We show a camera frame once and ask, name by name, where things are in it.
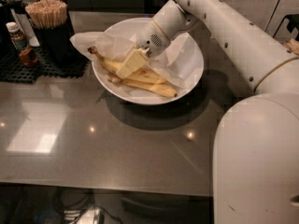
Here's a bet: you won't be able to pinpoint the white parchment paper liner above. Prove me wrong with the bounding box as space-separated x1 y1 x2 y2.
70 32 204 90

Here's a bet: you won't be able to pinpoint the dark-lidded shaker jar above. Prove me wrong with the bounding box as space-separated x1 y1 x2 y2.
8 0 41 48

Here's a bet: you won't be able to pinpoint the yellow banana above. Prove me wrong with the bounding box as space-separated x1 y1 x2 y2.
88 46 167 84
108 77 178 98

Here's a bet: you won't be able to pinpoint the black chopstick holder cup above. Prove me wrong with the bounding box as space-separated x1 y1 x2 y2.
32 14 78 67

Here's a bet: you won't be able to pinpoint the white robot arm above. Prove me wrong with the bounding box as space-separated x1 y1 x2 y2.
137 0 299 224

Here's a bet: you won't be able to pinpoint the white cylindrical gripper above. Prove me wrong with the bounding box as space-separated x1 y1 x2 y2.
116 20 170 78

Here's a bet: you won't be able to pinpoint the black grid rubber mat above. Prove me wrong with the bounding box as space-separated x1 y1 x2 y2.
0 42 88 84

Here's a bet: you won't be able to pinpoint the green sauce bottle white cap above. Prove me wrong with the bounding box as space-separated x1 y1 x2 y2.
6 21 28 51

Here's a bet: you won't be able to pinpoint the black cables under table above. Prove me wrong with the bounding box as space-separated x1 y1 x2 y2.
51 187 124 224

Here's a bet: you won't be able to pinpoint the bundle of wooden chopsticks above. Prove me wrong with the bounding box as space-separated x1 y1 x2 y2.
25 0 67 29

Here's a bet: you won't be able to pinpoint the white bowl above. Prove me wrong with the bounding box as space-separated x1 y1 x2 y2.
92 18 198 105

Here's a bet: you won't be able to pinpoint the small brown sauce bottle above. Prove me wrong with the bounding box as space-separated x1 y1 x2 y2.
19 48 38 67

